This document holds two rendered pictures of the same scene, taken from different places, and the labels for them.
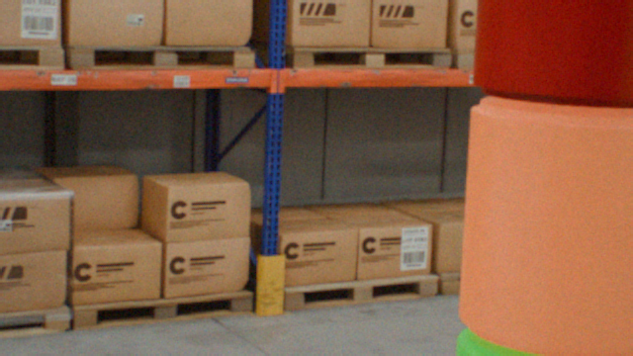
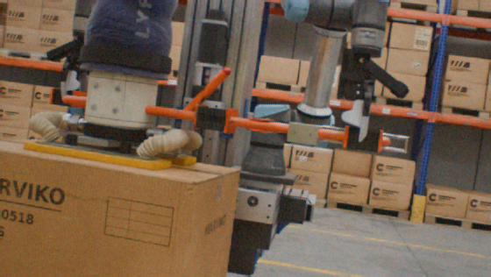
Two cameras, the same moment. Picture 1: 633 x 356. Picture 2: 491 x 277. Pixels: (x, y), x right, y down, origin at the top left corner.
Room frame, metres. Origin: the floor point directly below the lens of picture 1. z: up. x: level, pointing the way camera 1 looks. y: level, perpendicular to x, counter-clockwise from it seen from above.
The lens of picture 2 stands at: (0.27, -2.33, 1.23)
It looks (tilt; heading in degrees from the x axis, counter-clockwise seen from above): 3 degrees down; 35
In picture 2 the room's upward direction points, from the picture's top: 8 degrees clockwise
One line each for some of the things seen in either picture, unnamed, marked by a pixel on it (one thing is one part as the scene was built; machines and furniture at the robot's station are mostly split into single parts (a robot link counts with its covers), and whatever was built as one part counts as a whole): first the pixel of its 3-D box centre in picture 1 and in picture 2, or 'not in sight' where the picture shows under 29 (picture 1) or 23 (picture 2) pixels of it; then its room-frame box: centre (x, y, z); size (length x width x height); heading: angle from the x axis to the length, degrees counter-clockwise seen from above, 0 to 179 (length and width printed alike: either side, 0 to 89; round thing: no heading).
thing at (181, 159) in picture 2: not in sight; (131, 146); (1.34, -1.20, 1.10); 0.34 x 0.10 x 0.05; 112
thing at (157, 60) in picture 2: not in sight; (126, 60); (1.26, -1.24, 1.32); 0.23 x 0.23 x 0.04
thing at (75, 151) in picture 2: not in sight; (97, 149); (1.17, -1.28, 1.10); 0.34 x 0.10 x 0.05; 112
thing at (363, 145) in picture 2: not in sight; (363, 138); (1.48, -1.80, 1.20); 0.08 x 0.07 x 0.05; 112
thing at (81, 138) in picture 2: not in sight; (117, 131); (1.26, -1.24, 1.14); 0.34 x 0.25 x 0.06; 112
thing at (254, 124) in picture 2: not in sight; (209, 117); (1.44, -1.38, 1.20); 0.93 x 0.30 x 0.04; 112
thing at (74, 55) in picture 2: not in sight; (83, 53); (1.39, -0.89, 1.34); 0.09 x 0.08 x 0.12; 112
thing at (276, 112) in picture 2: not in sight; (272, 123); (1.89, -1.28, 1.20); 0.13 x 0.12 x 0.14; 129
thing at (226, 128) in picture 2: not in sight; (216, 118); (1.35, -1.47, 1.20); 0.10 x 0.08 x 0.06; 22
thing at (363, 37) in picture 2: not in sight; (366, 40); (1.48, -1.77, 1.43); 0.08 x 0.08 x 0.05
